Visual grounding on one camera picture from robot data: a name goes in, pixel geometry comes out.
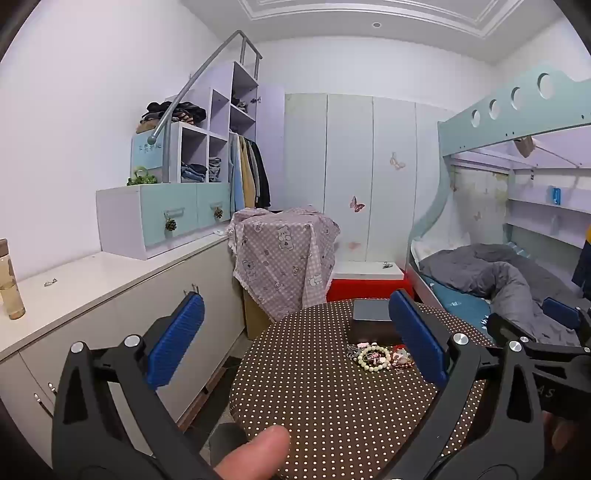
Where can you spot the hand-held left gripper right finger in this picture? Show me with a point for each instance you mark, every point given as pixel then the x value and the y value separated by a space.
pixel 415 337

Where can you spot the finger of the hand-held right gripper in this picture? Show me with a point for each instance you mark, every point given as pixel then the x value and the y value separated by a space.
pixel 565 387
pixel 561 313

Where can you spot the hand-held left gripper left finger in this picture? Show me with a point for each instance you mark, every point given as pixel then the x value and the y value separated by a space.
pixel 178 337

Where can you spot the dark jewelry box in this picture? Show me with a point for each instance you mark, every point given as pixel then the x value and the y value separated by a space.
pixel 369 330

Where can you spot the person's right hand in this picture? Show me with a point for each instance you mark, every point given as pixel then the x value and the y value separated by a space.
pixel 561 434

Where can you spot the person's left hand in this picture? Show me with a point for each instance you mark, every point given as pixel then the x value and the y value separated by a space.
pixel 258 454

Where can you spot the navy and yellow jacket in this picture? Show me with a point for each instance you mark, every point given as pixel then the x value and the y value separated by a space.
pixel 584 272

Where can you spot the teal bed sheet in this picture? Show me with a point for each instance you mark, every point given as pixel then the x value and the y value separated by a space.
pixel 457 304

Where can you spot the red storage bench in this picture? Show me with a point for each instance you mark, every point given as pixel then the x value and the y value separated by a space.
pixel 364 288

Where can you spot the cream low cabinet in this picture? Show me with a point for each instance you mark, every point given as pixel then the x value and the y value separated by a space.
pixel 115 300

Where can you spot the cardboard box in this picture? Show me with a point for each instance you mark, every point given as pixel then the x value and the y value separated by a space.
pixel 256 314

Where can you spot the grey duvet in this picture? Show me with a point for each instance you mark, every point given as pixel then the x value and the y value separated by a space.
pixel 466 267

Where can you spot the faded butterfly sticker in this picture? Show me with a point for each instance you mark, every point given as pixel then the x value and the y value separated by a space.
pixel 353 245

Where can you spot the brown dotted tablecloth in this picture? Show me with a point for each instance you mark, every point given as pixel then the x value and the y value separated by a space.
pixel 332 415

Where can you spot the pink bear print cloth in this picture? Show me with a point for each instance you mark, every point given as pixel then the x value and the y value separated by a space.
pixel 277 258

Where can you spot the lilac stair shelf cabinet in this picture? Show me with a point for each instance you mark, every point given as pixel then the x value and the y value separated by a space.
pixel 124 221

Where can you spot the pink butterfly sticker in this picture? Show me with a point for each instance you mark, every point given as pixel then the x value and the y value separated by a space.
pixel 356 204

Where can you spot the green artificial plant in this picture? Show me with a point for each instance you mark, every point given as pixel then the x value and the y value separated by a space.
pixel 143 177

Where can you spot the folded dark jeans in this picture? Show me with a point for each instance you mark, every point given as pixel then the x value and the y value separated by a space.
pixel 193 173

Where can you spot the light blue hanging garment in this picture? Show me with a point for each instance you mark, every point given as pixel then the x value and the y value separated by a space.
pixel 236 180

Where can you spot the brown hanging cloth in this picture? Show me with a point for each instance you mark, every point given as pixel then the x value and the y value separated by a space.
pixel 525 147

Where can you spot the folded light jeans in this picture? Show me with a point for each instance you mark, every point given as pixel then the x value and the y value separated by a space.
pixel 214 170

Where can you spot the mustard yellow hanging garment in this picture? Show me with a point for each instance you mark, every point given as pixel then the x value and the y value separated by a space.
pixel 248 180

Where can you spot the clear drink bottle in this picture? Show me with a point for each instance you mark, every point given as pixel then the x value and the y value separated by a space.
pixel 11 286

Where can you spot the pale butterfly sticker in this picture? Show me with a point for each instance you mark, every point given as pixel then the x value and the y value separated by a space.
pixel 397 161

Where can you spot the dark hanging jackets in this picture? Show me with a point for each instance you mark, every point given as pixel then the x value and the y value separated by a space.
pixel 262 180

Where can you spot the white wardrobe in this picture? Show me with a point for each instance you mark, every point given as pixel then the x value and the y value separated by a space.
pixel 351 138

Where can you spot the pile of dark clothes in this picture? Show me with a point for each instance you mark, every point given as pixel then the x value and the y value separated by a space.
pixel 180 110

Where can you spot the crumpled grey clothes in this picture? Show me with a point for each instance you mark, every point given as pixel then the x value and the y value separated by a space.
pixel 239 104

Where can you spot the grey metal handrail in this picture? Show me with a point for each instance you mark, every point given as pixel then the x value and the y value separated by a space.
pixel 203 69

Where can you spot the blue wall holder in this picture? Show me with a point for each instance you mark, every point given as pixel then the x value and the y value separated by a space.
pixel 556 195

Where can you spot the teal bunk bed frame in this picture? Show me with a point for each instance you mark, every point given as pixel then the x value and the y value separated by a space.
pixel 508 115

